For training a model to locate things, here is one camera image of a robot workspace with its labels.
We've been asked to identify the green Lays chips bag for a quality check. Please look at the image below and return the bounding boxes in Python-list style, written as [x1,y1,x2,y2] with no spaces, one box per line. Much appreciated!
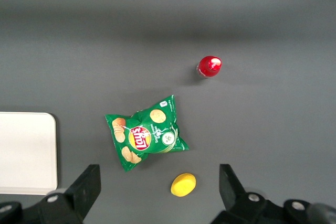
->
[104,94,190,173]

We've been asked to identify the beige rectangular plastic tray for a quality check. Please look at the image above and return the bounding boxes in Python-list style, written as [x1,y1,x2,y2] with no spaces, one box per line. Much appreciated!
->
[0,112,58,196]

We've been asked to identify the red soda bottle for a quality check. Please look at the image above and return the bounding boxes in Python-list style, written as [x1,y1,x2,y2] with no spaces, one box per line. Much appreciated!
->
[195,55,223,79]

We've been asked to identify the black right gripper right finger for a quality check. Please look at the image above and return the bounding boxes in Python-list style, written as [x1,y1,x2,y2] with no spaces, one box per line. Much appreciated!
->
[219,164,269,212]

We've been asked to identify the yellow lemon-shaped object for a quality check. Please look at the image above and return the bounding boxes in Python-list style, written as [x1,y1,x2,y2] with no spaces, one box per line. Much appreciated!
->
[170,173,197,197]

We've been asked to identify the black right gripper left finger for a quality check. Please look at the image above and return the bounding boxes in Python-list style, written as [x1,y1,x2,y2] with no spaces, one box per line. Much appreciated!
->
[46,164,102,224]

